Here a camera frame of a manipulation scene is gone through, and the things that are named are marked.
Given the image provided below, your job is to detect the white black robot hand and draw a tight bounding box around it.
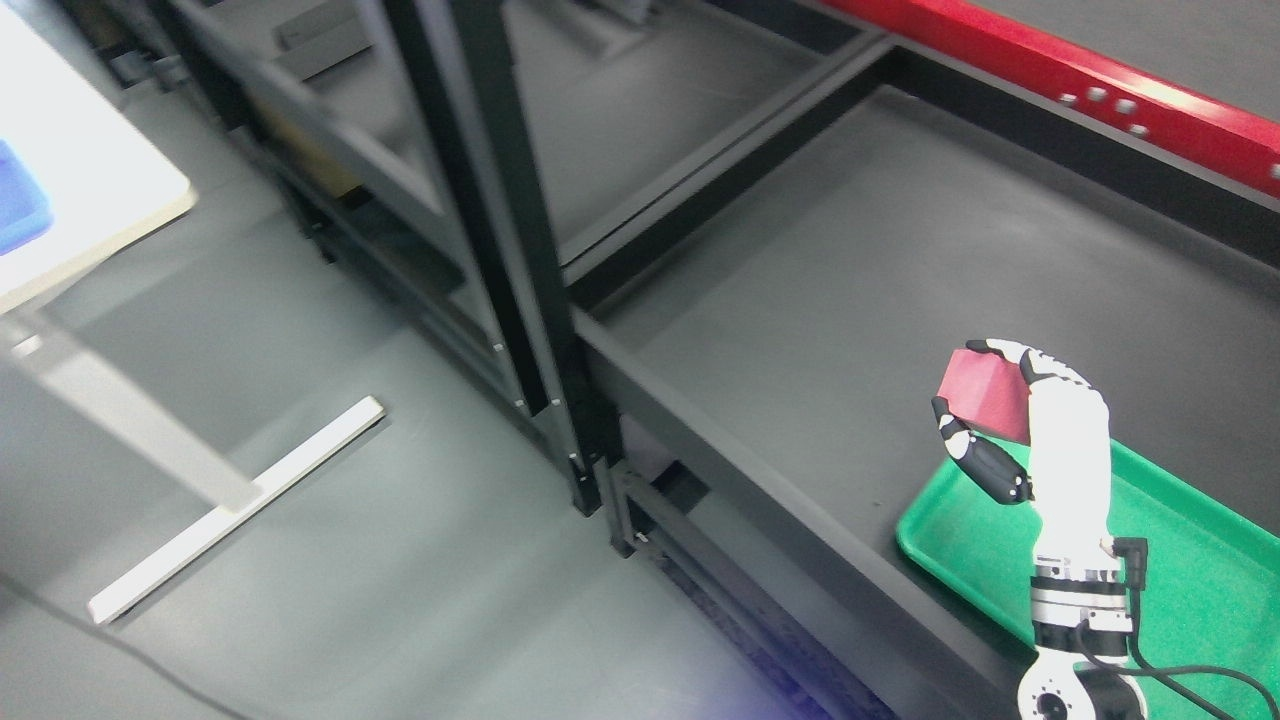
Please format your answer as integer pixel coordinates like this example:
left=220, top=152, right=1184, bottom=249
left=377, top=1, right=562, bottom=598
left=931, top=338, right=1120, bottom=582

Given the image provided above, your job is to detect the pink red block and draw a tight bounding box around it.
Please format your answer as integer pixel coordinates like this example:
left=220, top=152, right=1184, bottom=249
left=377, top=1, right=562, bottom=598
left=937, top=348, right=1030, bottom=445

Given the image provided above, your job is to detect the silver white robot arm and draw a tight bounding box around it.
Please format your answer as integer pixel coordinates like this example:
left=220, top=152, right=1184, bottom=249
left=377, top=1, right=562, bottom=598
left=1016, top=575, right=1149, bottom=719

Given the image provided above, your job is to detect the green plastic tray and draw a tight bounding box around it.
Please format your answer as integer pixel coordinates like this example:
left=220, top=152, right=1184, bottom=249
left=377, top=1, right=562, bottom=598
left=896, top=442, right=1279, bottom=691

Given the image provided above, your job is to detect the black metal shelf rack middle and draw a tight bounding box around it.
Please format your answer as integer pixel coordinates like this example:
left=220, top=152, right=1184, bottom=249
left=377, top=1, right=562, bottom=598
left=535, top=1, right=1277, bottom=719

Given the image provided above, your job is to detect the black metal shelf rack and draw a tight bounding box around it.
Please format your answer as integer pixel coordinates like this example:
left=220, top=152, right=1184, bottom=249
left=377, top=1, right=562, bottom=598
left=60, top=1, right=613, bottom=515
left=535, top=1, right=1277, bottom=719

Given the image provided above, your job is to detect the black metal shelf rack left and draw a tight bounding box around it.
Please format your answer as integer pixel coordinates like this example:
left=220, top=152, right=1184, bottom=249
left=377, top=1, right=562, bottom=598
left=60, top=1, right=613, bottom=515

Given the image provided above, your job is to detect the blue plastic tray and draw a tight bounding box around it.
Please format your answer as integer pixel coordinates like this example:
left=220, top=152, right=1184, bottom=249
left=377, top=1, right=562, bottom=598
left=1, top=140, right=52, bottom=255

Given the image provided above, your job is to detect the red metal beam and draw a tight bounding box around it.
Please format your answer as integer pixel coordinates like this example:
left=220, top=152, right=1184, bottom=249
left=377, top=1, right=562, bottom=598
left=831, top=1, right=1279, bottom=199

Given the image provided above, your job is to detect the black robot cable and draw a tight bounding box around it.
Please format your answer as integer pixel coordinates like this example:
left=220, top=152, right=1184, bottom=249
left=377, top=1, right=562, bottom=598
left=1075, top=537, right=1280, bottom=720

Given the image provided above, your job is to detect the white table leg frame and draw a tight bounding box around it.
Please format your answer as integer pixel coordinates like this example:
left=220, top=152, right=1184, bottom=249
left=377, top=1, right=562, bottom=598
left=3, top=8, right=387, bottom=626

